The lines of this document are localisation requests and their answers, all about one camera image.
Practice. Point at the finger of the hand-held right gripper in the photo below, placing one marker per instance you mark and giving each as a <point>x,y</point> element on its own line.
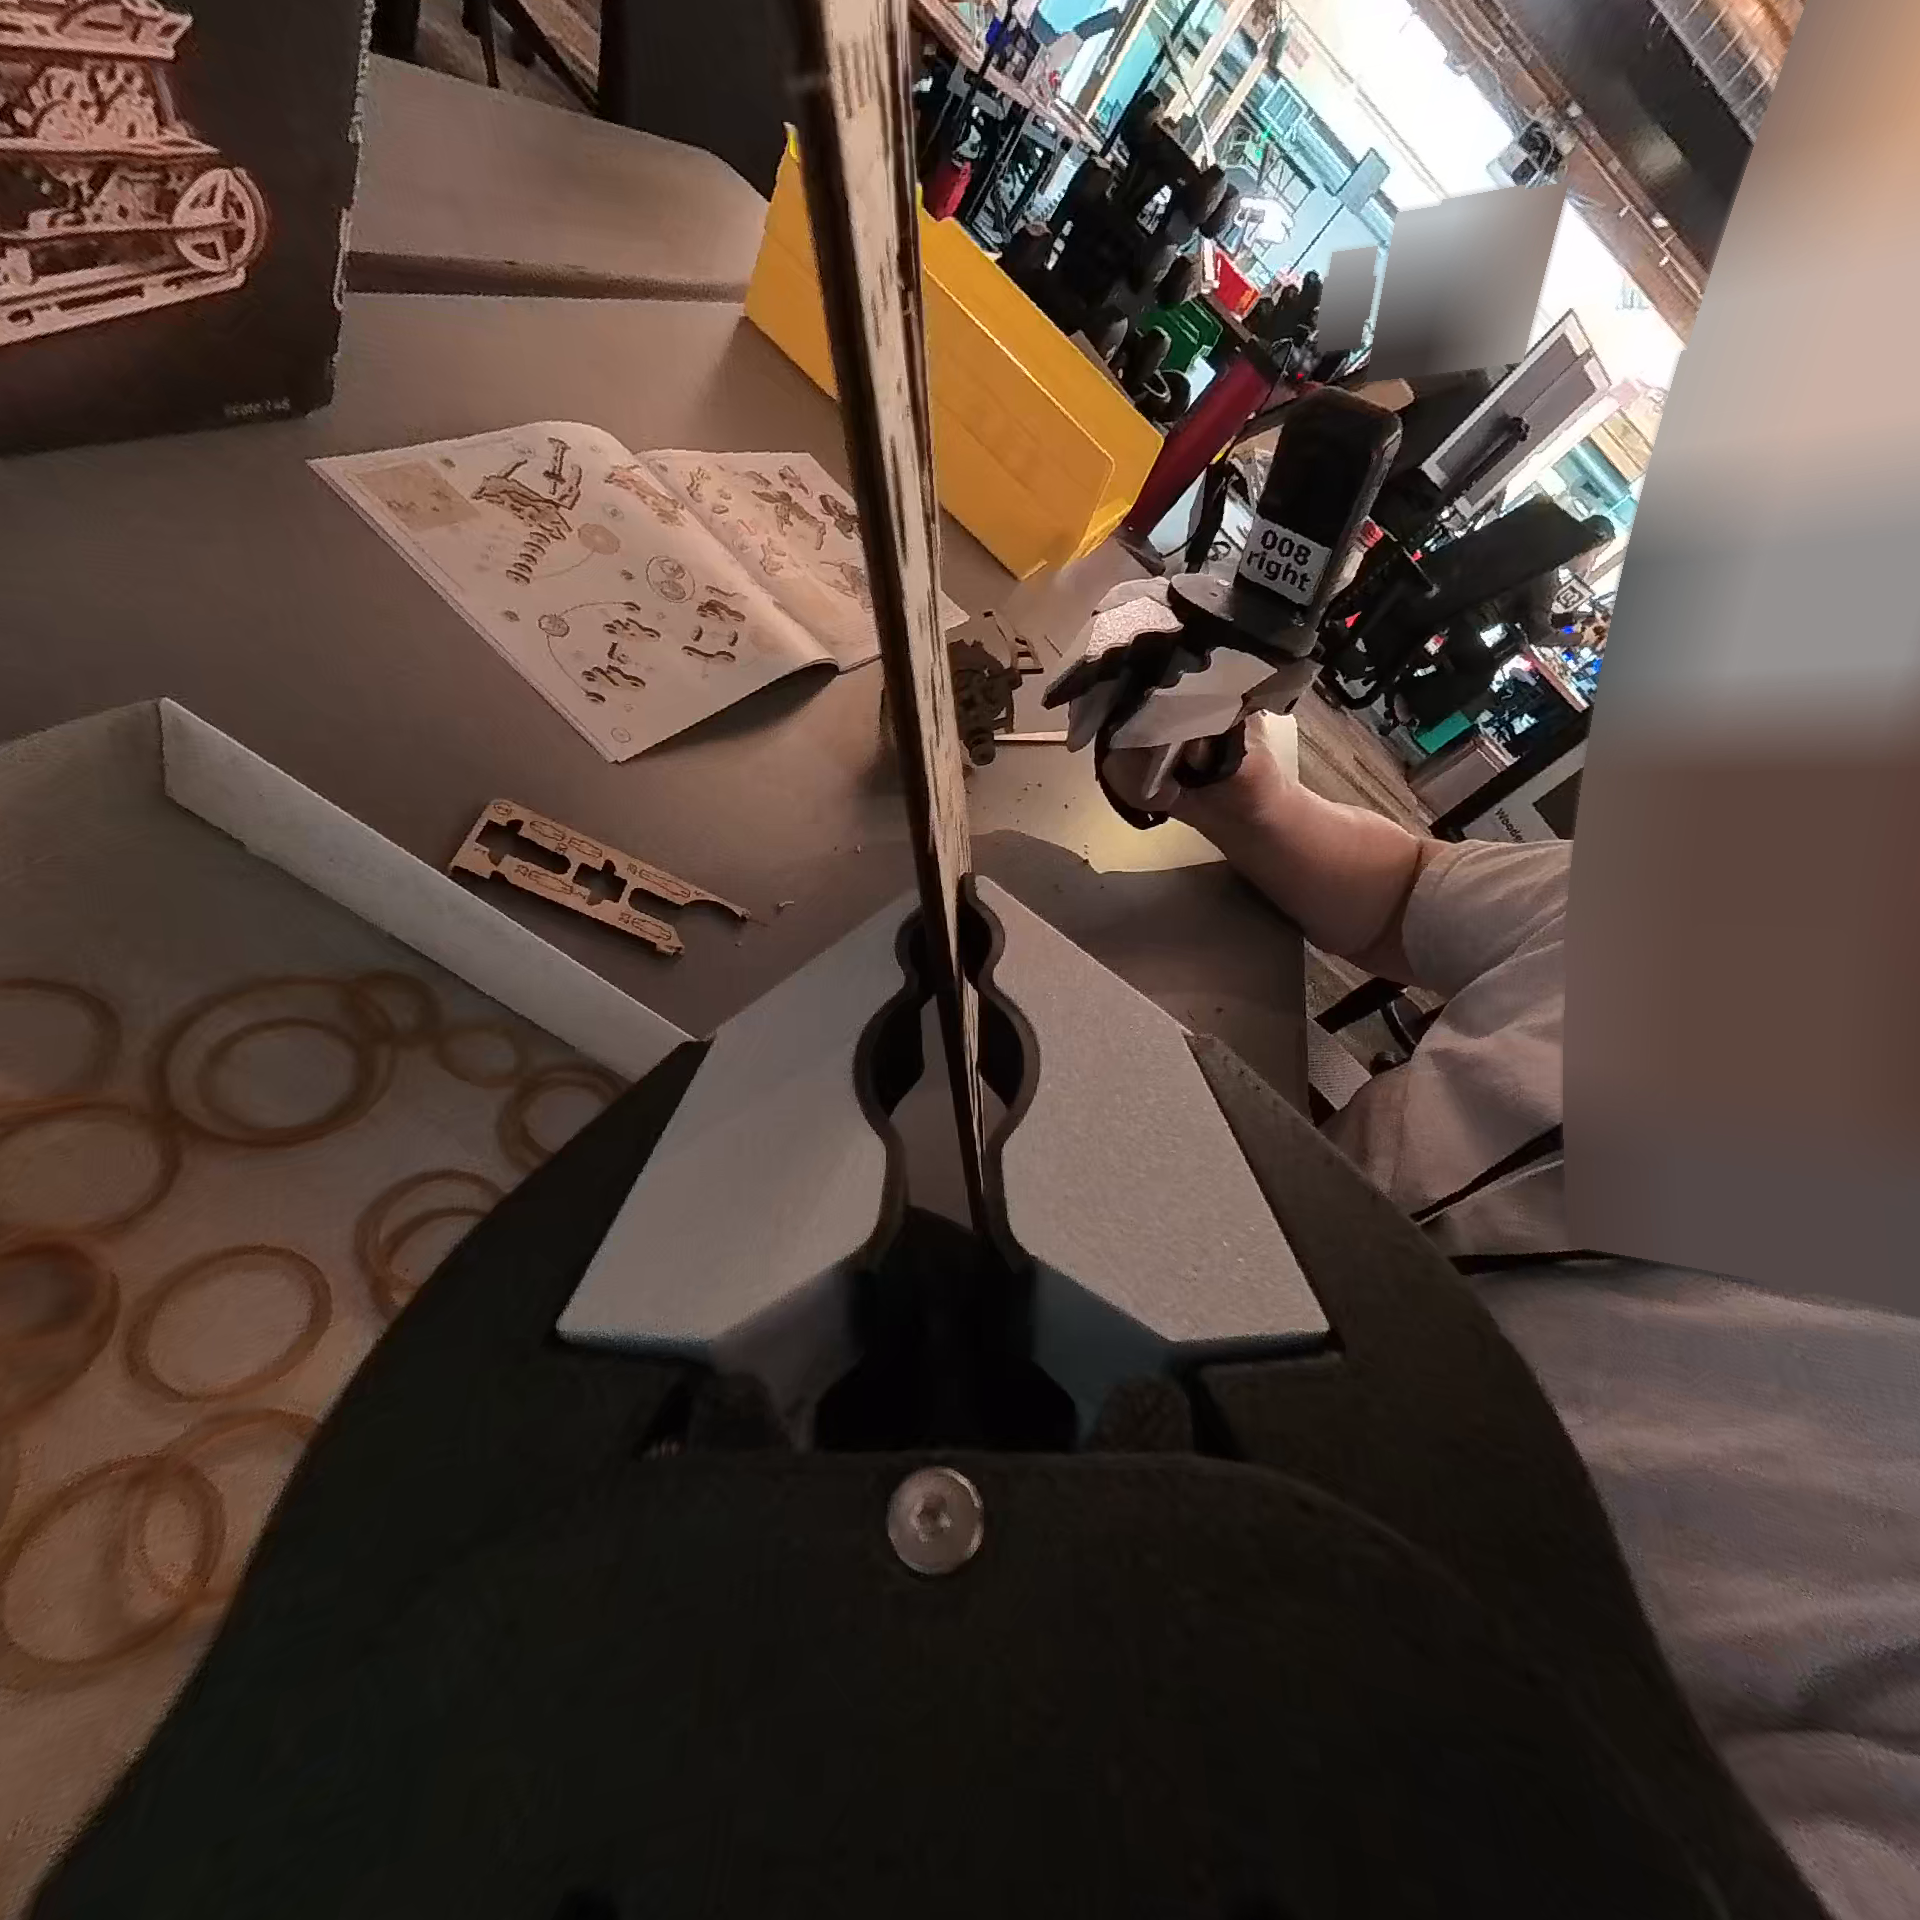
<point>1230,698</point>
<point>1118,651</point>

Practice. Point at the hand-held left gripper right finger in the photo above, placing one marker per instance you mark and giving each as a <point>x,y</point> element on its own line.
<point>1156,1201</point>

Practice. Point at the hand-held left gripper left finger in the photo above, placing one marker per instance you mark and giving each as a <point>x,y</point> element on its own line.
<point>721,1201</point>

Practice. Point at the wooden gear model assembly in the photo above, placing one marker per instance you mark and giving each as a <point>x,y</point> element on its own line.
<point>984,691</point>

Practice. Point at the thin dark wooden part sheet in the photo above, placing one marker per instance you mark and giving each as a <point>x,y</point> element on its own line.
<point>878,451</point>

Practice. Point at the person's right forearm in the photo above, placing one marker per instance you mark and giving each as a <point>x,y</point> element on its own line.
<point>1320,855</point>

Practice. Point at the dark printed model kit box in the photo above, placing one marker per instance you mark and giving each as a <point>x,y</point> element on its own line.
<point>150,225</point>

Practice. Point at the yellow plastic bin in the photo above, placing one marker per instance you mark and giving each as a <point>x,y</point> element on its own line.
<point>1020,404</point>

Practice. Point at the black office chair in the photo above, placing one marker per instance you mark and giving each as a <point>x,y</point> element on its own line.
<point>1501,586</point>

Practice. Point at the white box with black pattern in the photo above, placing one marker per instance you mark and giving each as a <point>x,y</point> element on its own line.
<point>1516,795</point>

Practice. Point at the person's white shirt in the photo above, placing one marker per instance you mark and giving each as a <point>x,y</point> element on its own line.
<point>1484,1020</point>

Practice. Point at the pile of tan rubber bands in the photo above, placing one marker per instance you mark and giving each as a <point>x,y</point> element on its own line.
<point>321,1319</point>

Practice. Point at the computer monitor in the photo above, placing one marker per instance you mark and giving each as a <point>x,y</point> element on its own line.
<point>1530,390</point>

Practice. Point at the open instruction booklet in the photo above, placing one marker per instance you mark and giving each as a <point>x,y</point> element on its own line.
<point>599,599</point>

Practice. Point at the person's light grey trousers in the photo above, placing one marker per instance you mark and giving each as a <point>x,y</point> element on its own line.
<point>1724,1499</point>

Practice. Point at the white cardboard tray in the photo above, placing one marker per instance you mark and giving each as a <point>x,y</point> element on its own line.
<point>90,839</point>

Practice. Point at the small wooden offcut frame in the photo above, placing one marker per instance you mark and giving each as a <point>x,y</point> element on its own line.
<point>570,868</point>

